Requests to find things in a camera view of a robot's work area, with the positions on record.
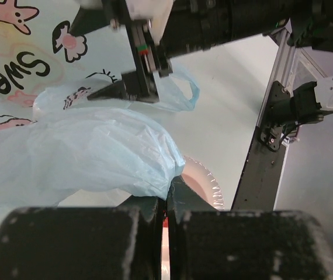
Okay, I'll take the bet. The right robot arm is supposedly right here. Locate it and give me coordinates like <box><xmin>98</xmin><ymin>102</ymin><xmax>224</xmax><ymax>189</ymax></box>
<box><xmin>69</xmin><ymin>1</ymin><xmax>333</xmax><ymax>151</ymax></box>

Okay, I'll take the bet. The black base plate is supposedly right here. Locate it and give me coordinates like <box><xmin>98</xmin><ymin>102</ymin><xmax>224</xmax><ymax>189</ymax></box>
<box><xmin>231</xmin><ymin>81</ymin><xmax>290</xmax><ymax>211</ymax></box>

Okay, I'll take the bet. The light blue plastic bag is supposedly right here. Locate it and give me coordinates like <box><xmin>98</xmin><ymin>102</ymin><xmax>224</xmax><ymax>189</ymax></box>
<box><xmin>0</xmin><ymin>1</ymin><xmax>185</xmax><ymax>208</ymax></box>

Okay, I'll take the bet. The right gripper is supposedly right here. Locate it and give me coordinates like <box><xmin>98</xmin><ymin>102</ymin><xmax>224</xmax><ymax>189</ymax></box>
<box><xmin>70</xmin><ymin>1</ymin><xmax>231</xmax><ymax>102</ymax></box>

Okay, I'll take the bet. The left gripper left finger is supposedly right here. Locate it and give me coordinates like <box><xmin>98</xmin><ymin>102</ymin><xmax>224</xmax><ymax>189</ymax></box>
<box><xmin>0</xmin><ymin>196</ymin><xmax>165</xmax><ymax>279</ymax></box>

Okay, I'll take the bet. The white paper plate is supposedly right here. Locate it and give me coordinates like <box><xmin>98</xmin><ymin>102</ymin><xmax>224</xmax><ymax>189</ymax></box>
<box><xmin>182</xmin><ymin>156</ymin><xmax>225</xmax><ymax>211</ymax></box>

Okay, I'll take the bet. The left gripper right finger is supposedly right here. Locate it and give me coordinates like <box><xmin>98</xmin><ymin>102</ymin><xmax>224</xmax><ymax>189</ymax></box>
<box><xmin>166</xmin><ymin>177</ymin><xmax>333</xmax><ymax>279</ymax></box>

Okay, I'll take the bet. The aluminium frame rail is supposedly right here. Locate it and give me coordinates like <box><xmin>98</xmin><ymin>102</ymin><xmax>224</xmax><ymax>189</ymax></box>
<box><xmin>253</xmin><ymin>27</ymin><xmax>325</xmax><ymax>150</ymax></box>

